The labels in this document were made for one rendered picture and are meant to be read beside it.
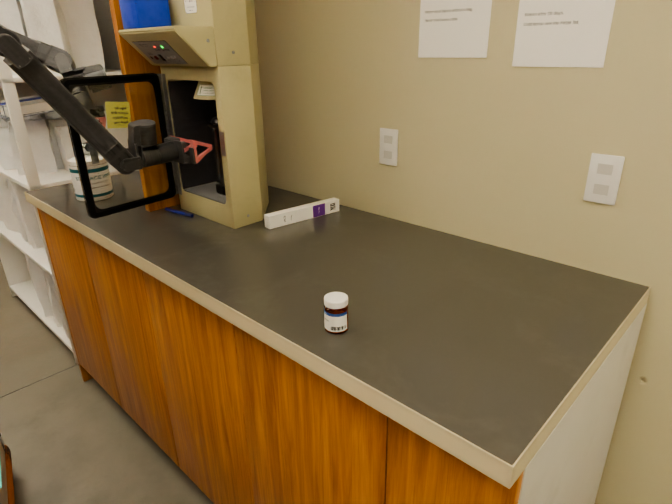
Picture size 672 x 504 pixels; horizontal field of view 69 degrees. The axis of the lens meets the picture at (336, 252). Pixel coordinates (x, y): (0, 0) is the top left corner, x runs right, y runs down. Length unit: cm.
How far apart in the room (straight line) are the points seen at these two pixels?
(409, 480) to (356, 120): 112
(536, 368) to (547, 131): 63
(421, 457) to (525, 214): 75
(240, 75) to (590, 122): 92
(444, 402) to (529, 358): 21
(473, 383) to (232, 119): 99
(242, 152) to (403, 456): 98
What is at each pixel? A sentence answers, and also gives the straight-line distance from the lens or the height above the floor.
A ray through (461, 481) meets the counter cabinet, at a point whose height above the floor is 83.
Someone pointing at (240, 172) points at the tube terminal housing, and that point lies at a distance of 151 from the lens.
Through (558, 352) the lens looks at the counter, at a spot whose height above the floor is 94.
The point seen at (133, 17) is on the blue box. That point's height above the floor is 154.
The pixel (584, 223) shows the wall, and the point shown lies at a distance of 135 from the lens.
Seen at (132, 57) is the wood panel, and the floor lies 143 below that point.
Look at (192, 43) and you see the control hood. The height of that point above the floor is 147.
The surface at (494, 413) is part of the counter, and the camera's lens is 81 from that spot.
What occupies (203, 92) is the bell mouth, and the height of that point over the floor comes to 134.
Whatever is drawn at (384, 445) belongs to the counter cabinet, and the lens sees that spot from 94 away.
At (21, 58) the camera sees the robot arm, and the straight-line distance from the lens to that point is 130.
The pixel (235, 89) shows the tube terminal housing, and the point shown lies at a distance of 148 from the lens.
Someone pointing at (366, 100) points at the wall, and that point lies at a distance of 163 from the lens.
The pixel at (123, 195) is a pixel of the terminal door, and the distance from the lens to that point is 166.
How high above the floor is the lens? 146
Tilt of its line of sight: 23 degrees down
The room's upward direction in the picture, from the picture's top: 1 degrees counter-clockwise
